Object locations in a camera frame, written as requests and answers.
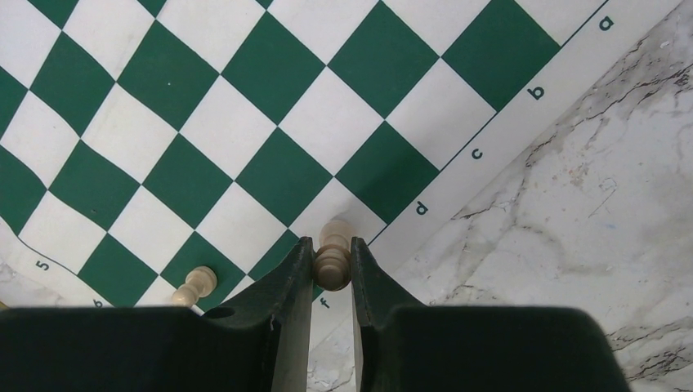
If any white chess piece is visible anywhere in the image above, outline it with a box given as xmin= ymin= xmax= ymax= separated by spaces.
xmin=312 ymin=220 xmax=354 ymax=292

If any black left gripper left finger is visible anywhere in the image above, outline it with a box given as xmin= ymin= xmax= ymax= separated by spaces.
xmin=1 ymin=237 xmax=315 ymax=391

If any green white chess board mat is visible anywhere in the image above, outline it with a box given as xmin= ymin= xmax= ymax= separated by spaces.
xmin=1 ymin=1 xmax=680 ymax=310

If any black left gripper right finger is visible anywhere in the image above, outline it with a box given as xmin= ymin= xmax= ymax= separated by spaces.
xmin=351 ymin=238 xmax=628 ymax=391

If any white pawn piece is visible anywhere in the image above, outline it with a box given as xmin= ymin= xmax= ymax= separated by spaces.
xmin=171 ymin=265 xmax=218 ymax=308

